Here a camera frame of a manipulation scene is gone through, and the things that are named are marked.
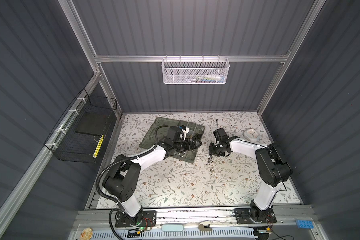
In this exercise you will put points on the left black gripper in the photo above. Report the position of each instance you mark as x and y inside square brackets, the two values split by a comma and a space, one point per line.
[193, 147]

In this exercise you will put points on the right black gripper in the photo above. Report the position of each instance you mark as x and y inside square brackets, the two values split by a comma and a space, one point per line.
[211, 150]

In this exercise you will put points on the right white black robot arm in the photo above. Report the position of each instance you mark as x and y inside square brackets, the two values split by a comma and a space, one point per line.
[272, 168]

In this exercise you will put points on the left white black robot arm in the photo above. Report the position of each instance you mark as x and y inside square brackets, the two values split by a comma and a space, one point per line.
[118, 181]

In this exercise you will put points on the pile of screws and nuts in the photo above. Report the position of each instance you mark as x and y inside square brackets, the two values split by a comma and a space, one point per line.
[210, 164]

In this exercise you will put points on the floral table mat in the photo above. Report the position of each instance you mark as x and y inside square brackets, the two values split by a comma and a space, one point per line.
[175, 183]

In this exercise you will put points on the white tape roll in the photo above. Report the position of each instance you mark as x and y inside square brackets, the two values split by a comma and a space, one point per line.
[252, 135]

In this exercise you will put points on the clear divided organizer box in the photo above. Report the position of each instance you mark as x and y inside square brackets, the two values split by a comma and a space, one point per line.
[165, 132]

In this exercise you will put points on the pens in white basket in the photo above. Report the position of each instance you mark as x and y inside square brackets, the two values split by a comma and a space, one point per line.
[217, 79]

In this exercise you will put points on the light teal flat box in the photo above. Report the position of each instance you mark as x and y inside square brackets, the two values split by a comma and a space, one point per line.
[172, 228]

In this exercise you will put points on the round wooden disc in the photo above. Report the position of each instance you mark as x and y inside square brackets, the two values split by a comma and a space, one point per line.
[86, 234]

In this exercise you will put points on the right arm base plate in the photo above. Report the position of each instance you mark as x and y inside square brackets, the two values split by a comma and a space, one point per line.
[254, 216]

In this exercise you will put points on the white wire mesh basket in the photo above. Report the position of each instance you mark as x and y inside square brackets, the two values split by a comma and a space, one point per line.
[177, 71]

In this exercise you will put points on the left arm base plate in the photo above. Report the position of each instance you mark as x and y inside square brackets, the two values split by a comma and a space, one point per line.
[144, 219]

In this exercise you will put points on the black wire wall basket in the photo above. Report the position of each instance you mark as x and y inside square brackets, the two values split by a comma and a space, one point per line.
[75, 138]

